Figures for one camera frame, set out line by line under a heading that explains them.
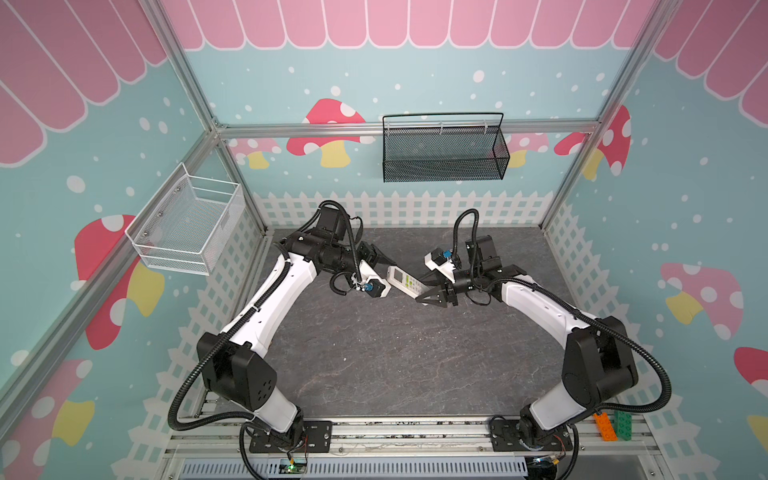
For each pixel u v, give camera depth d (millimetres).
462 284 719
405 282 749
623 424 746
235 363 414
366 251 666
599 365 445
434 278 777
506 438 736
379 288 602
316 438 740
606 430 756
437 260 684
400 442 742
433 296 722
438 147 946
